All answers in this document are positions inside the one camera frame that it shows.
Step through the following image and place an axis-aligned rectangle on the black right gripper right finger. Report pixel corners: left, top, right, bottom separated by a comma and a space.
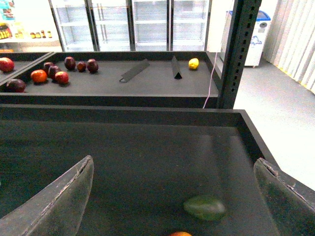
253, 158, 315, 236

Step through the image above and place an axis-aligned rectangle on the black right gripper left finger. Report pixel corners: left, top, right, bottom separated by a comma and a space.
0, 155, 94, 236

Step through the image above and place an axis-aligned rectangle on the red yellow apple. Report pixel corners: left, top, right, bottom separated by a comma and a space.
55, 71, 69, 85

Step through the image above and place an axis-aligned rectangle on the orange red apple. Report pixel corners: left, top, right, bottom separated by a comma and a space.
31, 69, 48, 84

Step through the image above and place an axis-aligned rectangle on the small dark red apple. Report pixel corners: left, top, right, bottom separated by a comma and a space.
77, 61, 87, 72

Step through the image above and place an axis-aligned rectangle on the dark red apple back centre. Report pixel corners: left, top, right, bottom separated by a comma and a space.
64, 57, 76, 70

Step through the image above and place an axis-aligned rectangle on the dark red apple back right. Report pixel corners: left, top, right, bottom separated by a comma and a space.
87, 59, 99, 73

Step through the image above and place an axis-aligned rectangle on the bright red apple left tray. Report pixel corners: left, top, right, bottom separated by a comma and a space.
0, 57, 15, 73

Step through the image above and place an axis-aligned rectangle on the green avocado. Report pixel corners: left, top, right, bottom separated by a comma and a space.
183, 195, 227, 221

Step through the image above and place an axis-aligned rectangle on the black lower display tray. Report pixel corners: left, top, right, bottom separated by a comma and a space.
0, 105, 277, 236

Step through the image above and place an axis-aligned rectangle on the black display tray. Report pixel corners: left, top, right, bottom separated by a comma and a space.
0, 51, 221, 108
0, 105, 277, 236
0, 52, 53, 85

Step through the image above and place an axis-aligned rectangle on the orange fruit at edge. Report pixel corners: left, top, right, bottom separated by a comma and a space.
169, 231, 192, 236

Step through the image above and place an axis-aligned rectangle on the black left display tray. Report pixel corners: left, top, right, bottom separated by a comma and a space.
0, 52, 53, 85

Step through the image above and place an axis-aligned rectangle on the black upper display tray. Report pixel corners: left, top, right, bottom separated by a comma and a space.
0, 51, 221, 108

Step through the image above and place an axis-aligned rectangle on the black flat divider strip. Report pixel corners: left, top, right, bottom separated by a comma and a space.
119, 59, 150, 83

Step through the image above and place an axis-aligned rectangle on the yellow lemon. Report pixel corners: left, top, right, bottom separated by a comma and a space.
189, 58, 199, 70

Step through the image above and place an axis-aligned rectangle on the black triangular divider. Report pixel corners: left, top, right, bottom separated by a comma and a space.
171, 56, 182, 80

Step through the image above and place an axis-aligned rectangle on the white blue chest freezer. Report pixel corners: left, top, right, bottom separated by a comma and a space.
219, 10, 271, 68

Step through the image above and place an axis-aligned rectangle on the glass door display fridge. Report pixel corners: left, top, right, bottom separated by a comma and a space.
49, 0, 211, 52

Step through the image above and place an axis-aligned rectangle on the white shelf with bottles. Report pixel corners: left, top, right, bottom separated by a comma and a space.
0, 0, 62, 52

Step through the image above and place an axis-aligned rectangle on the pink thin cable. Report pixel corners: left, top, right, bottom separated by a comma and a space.
202, 51, 219, 109

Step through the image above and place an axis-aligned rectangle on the black perforated right post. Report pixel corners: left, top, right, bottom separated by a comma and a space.
217, 0, 262, 109

